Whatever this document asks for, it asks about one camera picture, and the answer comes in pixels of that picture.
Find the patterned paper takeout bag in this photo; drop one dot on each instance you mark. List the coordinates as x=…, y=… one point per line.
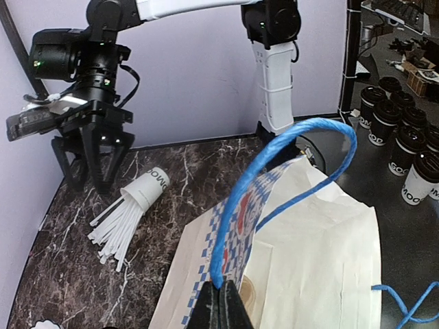
x=311, y=251

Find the brown cardboard cup carrier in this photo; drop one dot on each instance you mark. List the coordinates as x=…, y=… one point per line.
x=247, y=292

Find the black sleeved cup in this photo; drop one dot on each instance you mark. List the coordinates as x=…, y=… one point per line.
x=370, y=96
x=385, y=118
x=409, y=141

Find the bundle of white wrapped straws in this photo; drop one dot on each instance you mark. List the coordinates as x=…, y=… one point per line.
x=114, y=229

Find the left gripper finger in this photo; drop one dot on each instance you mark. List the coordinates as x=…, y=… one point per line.
x=219, y=308

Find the white fluted ceramic bowl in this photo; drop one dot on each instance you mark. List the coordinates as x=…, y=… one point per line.
x=46, y=324

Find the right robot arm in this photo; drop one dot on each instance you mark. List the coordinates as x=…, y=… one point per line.
x=272, y=28

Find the white lidded cup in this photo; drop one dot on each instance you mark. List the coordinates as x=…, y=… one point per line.
x=421, y=179

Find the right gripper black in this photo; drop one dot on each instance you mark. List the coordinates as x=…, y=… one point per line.
x=104, y=147

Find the black sleeved cup far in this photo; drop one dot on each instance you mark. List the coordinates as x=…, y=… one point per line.
x=370, y=96

